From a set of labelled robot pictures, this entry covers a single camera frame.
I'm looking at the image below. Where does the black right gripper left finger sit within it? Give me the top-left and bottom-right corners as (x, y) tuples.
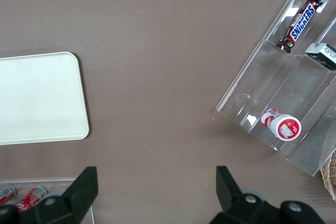
(0, 166), (99, 224)

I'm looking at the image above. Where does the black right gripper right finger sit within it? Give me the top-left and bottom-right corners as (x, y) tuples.
(209, 165), (326, 224)

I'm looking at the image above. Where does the wicker basket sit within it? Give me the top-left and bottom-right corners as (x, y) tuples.
(320, 153), (336, 202)

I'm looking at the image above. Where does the cream plastic tray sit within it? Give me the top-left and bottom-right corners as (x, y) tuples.
(0, 51), (90, 146)

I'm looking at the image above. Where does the clear acrylic can holder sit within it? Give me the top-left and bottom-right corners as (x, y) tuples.
(0, 178), (96, 224)

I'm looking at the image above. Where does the red cola can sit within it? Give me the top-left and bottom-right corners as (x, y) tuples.
(14, 186), (48, 213)
(0, 184), (16, 206)

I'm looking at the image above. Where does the red white yogurt cup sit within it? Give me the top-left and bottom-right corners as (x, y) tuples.
(260, 108), (302, 142)

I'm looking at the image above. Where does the clear acrylic display rack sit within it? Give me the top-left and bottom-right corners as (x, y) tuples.
(215, 0), (336, 177)

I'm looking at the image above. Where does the black white carton box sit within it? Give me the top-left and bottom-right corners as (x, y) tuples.
(305, 42), (336, 71)

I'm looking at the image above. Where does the Snickers chocolate bar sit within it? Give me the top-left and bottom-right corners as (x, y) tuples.
(275, 0), (323, 54)

